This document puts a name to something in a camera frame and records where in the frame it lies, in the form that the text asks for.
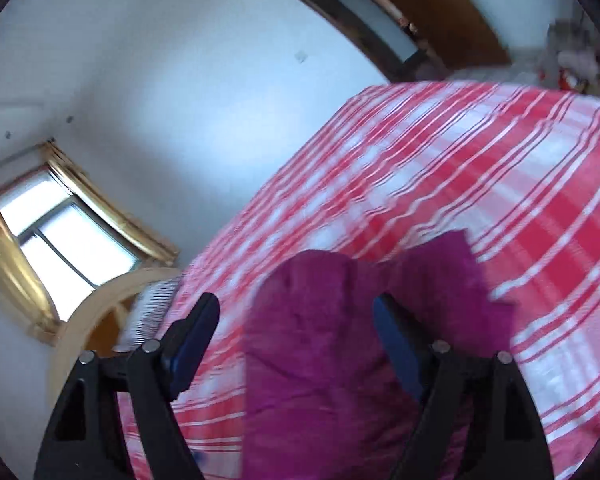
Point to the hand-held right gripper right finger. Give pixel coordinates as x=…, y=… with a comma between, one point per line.
x=400, y=340

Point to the golden curtain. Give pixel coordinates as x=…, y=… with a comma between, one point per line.
x=10, y=270
x=110, y=205

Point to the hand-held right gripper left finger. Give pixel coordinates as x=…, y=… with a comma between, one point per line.
x=190, y=340

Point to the magenta puffer jacket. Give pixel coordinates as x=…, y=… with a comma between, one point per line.
x=330, y=360

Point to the red plaid bed blanket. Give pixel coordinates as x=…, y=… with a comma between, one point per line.
x=480, y=200

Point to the window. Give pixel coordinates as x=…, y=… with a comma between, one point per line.
x=60, y=240

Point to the grey patterned pillow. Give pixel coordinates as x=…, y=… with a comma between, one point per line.
x=145, y=315

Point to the brown wooden door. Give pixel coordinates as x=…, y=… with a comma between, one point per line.
x=395, y=10

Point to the cream wooden headboard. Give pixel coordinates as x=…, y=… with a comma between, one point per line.
x=85, y=330

